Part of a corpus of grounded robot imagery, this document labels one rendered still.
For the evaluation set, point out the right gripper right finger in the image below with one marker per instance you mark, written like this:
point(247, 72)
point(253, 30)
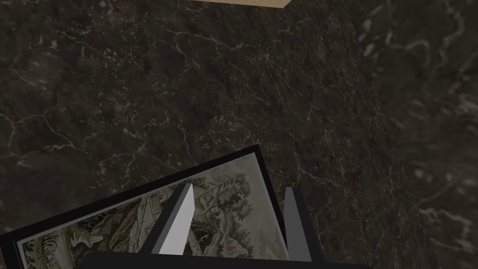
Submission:
point(297, 228)

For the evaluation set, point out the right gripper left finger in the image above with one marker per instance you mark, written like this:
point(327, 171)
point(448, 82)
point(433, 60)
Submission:
point(175, 224)

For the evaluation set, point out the black framed landscape picture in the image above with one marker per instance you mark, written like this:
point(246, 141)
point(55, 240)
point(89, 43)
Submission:
point(231, 209)

